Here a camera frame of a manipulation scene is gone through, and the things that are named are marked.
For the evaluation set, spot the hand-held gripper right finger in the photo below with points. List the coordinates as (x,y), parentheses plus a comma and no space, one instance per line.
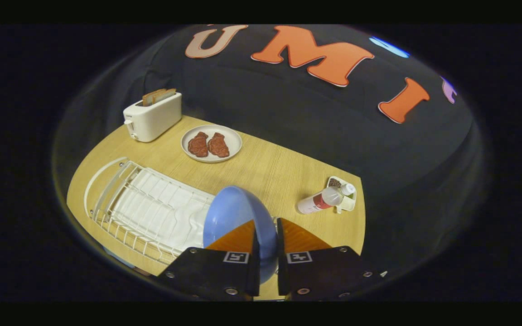
(281,262)

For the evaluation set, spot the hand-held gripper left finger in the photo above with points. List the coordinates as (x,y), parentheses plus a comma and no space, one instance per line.
(255,262)

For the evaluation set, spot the light blue plate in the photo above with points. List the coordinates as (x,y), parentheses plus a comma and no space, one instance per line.
(234,213)

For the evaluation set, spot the white round plate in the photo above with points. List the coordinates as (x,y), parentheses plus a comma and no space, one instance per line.
(213,129)

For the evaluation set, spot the clear bottle with red label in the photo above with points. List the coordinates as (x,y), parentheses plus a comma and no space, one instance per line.
(313,204)

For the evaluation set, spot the white divided condiment tray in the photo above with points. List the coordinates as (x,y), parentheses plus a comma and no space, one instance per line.
(333,182)

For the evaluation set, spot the brown meat piece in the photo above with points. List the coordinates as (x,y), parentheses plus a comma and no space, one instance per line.
(198,145)
(218,145)

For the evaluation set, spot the white toaster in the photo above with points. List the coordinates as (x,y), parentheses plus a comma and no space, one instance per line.
(152,120)

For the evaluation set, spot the brown toast slice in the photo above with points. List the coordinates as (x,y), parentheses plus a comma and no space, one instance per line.
(152,97)
(169,93)

